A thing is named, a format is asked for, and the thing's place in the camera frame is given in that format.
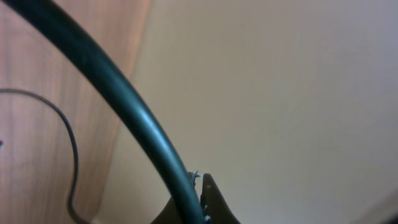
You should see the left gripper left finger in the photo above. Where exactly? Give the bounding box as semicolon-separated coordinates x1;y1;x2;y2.
151;197;183;224

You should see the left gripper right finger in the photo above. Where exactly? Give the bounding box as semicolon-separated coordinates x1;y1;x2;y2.
200;174;240;224

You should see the cardboard box wall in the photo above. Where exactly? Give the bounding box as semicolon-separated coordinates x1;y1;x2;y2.
96;0;398;224

